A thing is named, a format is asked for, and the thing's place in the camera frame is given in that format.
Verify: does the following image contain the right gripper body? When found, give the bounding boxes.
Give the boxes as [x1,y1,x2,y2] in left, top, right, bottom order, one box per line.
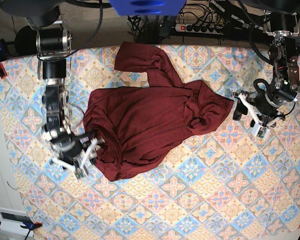
[50,132,93,165]

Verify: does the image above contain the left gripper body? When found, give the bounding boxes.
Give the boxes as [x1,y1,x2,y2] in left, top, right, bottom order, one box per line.
[250,78,287,118]

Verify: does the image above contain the dark red t-shirt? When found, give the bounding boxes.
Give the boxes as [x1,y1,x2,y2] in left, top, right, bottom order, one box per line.
[83,42,234,182]

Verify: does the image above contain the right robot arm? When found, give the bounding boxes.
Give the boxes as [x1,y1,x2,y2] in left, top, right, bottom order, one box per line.
[0,0,104,170]

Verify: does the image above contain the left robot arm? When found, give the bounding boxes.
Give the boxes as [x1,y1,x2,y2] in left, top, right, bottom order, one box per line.
[233,0,300,128]

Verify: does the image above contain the patterned tile tablecloth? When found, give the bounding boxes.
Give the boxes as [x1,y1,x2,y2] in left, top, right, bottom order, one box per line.
[0,56,300,240]

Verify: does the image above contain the white power strip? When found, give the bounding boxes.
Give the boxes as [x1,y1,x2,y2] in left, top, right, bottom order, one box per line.
[174,23,222,35]

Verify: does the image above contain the blue orange clamp lower left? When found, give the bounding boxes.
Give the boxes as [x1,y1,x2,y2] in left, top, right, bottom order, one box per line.
[0,220,42,240]

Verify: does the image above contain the black round stool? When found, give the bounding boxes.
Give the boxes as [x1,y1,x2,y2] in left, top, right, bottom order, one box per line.
[14,25,40,57]

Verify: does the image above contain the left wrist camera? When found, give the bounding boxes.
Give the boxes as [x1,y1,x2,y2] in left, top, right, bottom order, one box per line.
[251,123,270,139]

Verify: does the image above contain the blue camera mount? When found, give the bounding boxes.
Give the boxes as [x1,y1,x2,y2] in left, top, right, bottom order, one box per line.
[109,0,186,16]

